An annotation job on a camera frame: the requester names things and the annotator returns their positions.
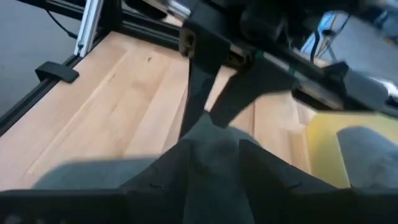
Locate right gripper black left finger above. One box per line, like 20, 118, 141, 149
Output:
0, 139, 192, 224

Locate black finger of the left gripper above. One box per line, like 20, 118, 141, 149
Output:
178, 58, 218, 138
210, 57, 296, 128

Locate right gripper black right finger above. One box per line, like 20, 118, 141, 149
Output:
239, 139, 398, 224

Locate dark green cap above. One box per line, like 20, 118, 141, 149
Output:
34, 111, 262, 224

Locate blue denim jeans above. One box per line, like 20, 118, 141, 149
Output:
336, 126, 398, 190

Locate translucent yellow plastic bin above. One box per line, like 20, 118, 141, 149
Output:
306, 111, 398, 189

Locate black rubber corner clamp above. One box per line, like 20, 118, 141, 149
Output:
34, 61, 80, 84

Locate thin black cable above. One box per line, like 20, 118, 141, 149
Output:
45, 9, 78, 40

